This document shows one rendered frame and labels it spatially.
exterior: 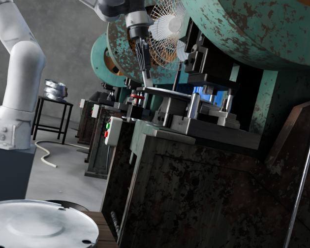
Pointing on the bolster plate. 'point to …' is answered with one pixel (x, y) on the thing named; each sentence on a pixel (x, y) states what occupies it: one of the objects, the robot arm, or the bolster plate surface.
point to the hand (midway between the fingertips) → (147, 78)
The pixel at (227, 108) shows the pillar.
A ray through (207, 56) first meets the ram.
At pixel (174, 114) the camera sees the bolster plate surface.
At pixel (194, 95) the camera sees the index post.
